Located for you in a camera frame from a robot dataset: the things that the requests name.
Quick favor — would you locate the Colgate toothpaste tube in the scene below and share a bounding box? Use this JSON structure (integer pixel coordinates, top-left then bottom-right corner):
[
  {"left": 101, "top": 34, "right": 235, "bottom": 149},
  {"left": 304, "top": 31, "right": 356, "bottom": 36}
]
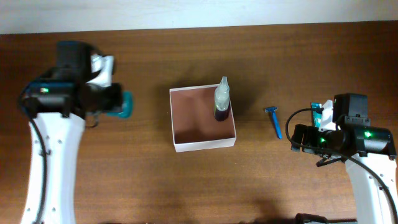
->
[{"left": 311, "top": 103, "right": 322, "bottom": 128}]

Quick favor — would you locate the teal mouthwash bottle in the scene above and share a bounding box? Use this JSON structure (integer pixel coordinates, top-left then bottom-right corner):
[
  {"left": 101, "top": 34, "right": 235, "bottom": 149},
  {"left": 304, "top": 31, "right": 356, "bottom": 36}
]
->
[{"left": 106, "top": 91, "right": 134, "bottom": 119}]

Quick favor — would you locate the blue disposable razor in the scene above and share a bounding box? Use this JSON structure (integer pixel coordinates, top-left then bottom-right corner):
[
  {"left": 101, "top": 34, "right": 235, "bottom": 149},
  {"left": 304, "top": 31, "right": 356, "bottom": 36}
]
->
[{"left": 264, "top": 106, "right": 283, "bottom": 139}]

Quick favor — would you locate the clear foam soap pump bottle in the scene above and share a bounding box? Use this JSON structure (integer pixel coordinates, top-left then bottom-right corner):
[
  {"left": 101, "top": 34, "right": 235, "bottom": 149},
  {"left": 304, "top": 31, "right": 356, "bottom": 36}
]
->
[{"left": 214, "top": 76, "right": 230, "bottom": 121}]

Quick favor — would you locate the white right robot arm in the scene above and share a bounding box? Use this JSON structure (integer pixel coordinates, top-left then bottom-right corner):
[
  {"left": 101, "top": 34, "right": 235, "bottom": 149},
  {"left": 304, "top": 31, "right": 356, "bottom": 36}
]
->
[{"left": 286, "top": 93, "right": 397, "bottom": 223}]

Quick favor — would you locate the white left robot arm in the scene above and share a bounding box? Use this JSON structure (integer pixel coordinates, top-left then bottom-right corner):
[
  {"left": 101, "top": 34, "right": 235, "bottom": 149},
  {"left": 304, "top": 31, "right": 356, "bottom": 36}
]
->
[{"left": 17, "top": 40, "right": 133, "bottom": 223}]

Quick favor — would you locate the pink cardboard box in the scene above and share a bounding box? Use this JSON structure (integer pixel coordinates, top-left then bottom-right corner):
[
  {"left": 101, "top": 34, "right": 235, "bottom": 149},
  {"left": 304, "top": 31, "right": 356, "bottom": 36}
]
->
[{"left": 169, "top": 84, "right": 236, "bottom": 152}]

